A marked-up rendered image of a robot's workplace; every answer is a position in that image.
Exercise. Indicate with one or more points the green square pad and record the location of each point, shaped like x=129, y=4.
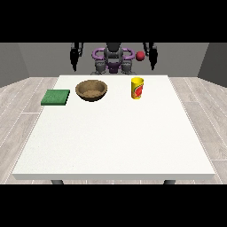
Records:
x=56, y=97

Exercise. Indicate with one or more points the small red ball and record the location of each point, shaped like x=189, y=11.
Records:
x=140, y=56

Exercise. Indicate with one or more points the grey robot trunk purple rings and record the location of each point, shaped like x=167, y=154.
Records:
x=112, y=60

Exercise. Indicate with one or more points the brown wooden bowl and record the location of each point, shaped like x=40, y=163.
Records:
x=91, y=90

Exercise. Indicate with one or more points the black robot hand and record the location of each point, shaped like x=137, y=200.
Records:
x=152, y=56
x=74, y=56

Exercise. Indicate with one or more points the yellow cup with melon print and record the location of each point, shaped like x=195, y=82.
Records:
x=137, y=88

